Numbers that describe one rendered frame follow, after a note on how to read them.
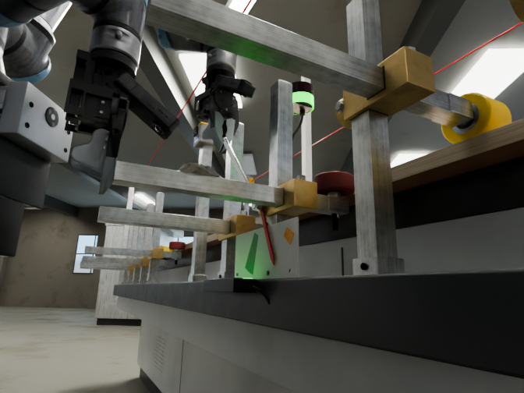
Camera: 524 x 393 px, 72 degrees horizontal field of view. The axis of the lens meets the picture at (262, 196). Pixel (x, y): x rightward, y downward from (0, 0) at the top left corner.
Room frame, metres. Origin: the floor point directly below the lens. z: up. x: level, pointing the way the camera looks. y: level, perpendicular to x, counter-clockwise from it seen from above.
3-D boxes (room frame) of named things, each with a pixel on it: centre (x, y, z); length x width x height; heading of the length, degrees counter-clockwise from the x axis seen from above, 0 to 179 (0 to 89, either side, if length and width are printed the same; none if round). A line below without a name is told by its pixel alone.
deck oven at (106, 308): (7.78, 2.47, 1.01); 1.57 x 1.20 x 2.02; 179
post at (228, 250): (0.91, 0.08, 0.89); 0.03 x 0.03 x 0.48; 27
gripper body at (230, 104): (0.78, 0.11, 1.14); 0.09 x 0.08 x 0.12; 47
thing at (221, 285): (0.72, 0.05, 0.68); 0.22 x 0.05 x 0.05; 27
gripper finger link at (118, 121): (0.49, 0.22, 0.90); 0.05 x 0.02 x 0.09; 27
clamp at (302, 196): (0.67, -0.05, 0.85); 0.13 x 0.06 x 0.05; 27
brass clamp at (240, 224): (0.89, 0.07, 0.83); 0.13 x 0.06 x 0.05; 27
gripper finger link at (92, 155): (0.48, 0.24, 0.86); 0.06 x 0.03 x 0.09; 117
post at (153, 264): (1.80, 0.53, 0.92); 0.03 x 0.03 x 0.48; 27
